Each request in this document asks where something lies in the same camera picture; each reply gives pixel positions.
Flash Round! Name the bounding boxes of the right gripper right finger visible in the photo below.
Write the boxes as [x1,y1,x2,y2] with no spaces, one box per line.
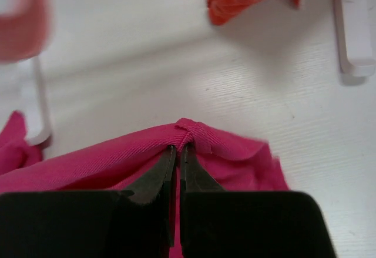
[180,146,226,249]

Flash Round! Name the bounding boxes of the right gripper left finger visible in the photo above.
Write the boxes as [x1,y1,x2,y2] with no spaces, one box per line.
[126,146,177,247]

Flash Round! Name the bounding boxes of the magenta pink trousers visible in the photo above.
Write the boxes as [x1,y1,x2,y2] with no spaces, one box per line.
[1,112,288,257]

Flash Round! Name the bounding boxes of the pink plastic hanger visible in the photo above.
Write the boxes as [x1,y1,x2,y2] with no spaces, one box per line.
[1,0,51,62]

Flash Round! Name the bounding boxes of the white clothes rack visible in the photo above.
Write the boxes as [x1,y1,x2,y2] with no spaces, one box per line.
[333,0,375,78]

